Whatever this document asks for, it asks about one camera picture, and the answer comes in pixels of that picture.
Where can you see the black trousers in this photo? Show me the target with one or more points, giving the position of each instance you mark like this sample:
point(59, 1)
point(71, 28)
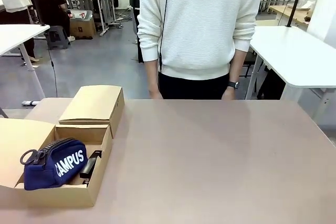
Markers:
point(194, 89)

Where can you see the small cardboard box with lid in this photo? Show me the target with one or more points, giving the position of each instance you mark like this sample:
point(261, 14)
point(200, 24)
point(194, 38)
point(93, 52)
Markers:
point(92, 106)

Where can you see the person's right hand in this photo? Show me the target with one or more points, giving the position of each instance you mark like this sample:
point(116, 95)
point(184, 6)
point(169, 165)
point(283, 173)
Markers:
point(155, 94)

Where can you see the white table with pole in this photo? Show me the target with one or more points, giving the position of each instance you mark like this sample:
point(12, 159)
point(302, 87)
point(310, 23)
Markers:
point(294, 56)

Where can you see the person's right forearm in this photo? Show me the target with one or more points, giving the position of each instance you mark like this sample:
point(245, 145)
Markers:
point(152, 75)

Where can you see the seated person in black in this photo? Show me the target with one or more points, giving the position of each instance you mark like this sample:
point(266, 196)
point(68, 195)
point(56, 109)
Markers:
point(51, 3)

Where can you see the grey plastic stool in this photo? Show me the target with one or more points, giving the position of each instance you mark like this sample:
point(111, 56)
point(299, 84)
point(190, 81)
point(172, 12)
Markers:
point(56, 37)

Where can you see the white knit sweater torso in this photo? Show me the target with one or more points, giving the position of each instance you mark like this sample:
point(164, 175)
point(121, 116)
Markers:
point(199, 24)

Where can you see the background cardboard carton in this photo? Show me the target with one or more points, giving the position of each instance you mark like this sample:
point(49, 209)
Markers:
point(82, 27)

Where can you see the wooden background table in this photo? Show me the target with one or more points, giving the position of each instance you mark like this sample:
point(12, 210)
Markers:
point(288, 14)

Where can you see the person's left forearm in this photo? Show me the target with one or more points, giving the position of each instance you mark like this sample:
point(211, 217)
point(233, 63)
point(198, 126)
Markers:
point(237, 65)

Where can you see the black chair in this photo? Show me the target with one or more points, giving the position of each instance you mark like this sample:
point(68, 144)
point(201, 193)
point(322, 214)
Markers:
point(249, 62)

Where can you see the large cardboard box with lid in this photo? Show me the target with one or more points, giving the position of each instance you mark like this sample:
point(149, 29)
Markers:
point(15, 140)

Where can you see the navy CAMPUS pencil pouch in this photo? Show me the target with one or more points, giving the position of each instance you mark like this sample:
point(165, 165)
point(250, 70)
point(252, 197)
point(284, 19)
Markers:
point(60, 166)

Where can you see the black stand pole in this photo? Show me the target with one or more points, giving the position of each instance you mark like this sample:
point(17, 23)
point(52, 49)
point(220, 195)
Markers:
point(295, 1)

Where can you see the grey bin with red items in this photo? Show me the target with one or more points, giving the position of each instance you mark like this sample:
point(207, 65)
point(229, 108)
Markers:
point(82, 14)

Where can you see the black stapler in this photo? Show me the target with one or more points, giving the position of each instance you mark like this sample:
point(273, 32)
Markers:
point(90, 165)

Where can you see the person's left hand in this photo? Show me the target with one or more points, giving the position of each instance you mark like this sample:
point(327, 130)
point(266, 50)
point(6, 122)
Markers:
point(229, 95)

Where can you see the black wristwatch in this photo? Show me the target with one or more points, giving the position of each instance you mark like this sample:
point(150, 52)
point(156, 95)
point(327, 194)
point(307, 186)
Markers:
point(233, 85)

